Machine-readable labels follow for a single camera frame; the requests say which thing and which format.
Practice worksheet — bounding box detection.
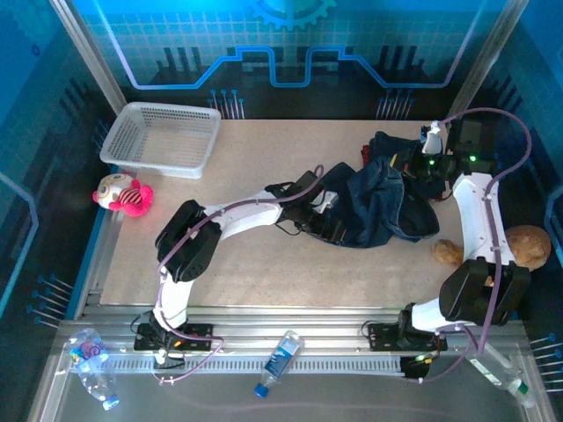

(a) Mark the pink striped plush toy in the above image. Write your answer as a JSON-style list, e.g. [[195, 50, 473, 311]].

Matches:
[[91, 172, 154, 218]]

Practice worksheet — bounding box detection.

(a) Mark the brown plush bear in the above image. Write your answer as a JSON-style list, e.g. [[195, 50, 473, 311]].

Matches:
[[433, 224, 553, 272]]

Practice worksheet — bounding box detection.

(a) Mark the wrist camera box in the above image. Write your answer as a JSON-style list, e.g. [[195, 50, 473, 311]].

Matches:
[[311, 190, 340, 213], [420, 121, 448, 155]]

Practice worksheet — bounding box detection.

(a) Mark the clear bottle green cap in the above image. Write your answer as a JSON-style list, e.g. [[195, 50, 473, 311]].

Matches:
[[469, 342, 537, 409]]

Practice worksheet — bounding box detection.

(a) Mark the black electronics box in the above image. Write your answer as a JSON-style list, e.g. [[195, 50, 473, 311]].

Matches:
[[399, 354, 431, 380]]

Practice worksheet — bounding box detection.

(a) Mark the plastic bottle blue label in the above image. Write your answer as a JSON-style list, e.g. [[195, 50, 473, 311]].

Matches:
[[253, 329, 306, 399]]

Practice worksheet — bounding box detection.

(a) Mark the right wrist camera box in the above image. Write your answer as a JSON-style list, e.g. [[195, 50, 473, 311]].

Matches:
[[420, 121, 448, 155]]

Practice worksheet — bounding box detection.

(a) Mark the aluminium frame rail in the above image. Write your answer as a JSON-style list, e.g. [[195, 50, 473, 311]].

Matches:
[[56, 305, 529, 375]]

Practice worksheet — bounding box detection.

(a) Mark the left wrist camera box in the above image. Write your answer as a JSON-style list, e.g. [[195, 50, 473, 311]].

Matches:
[[311, 190, 340, 213]]

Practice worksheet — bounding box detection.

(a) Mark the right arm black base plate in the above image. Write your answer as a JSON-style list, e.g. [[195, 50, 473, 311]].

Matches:
[[362, 323, 449, 353]]

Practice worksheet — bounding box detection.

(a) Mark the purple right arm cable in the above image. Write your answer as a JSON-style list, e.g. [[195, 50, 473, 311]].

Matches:
[[415, 107, 533, 383]]

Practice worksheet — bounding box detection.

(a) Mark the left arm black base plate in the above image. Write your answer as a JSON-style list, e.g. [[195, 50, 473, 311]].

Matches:
[[133, 323, 216, 353]]

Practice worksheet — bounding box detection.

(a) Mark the white plastic mesh basket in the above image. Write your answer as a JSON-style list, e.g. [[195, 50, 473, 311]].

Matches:
[[99, 101, 223, 180]]

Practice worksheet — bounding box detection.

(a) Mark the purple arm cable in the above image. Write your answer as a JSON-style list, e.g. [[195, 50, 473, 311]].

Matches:
[[151, 164, 325, 386], [415, 107, 533, 383]]

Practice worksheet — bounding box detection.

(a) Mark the plastic bottle colourful label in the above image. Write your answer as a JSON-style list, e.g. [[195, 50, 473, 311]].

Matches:
[[65, 327, 121, 412]]

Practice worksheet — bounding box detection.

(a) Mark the aluminium frame post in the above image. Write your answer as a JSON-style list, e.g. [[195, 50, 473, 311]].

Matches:
[[48, 0, 128, 115], [443, 0, 531, 133]]

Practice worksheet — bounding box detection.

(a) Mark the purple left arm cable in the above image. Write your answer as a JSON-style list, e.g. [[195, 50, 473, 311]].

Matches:
[[151, 164, 325, 386]]

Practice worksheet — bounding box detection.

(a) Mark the slotted grey cable duct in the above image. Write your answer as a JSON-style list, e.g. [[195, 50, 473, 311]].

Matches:
[[107, 353, 406, 375]]

